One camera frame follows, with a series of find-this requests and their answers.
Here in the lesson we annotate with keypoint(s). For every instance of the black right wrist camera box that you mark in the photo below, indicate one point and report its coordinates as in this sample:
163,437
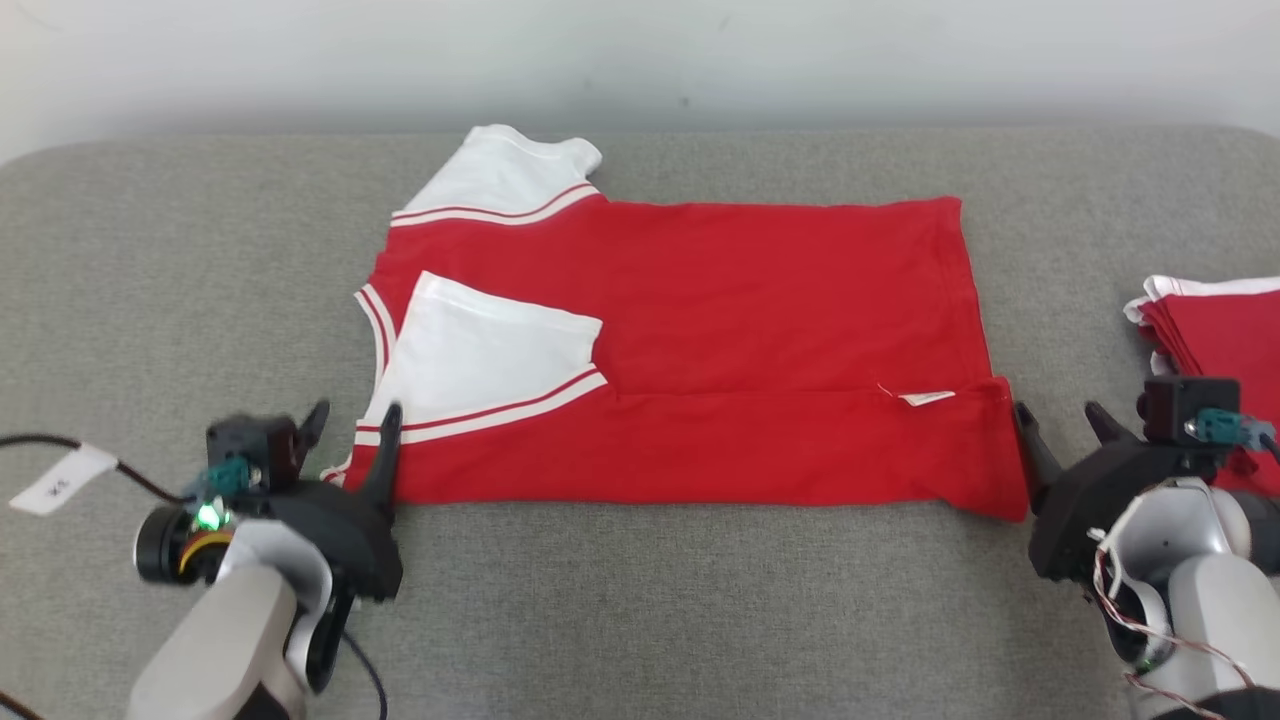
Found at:
1185,405

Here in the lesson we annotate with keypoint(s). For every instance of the teal right camera connector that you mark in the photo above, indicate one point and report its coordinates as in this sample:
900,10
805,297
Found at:
1220,428

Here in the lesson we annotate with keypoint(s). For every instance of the teal left camera connector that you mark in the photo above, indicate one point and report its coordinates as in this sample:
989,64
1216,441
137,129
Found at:
232,475

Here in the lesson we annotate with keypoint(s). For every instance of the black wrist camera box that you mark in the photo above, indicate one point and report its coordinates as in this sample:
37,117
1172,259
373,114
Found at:
1185,405
255,440

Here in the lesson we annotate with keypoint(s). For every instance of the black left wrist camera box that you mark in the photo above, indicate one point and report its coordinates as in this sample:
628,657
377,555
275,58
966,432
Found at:
255,440

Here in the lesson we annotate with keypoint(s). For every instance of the red garment white trim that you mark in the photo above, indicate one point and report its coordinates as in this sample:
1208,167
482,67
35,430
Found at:
1220,330

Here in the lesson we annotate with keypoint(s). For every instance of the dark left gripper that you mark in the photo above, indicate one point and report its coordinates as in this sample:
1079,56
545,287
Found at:
345,540

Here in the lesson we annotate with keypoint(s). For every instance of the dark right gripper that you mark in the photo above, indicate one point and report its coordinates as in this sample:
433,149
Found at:
1090,500

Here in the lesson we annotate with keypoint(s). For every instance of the teal camera connector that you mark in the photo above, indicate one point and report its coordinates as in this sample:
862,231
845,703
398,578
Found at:
232,475
1220,428

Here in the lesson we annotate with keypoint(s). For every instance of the red Bulls jersey white sleeves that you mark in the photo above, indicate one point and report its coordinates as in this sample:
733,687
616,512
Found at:
750,300

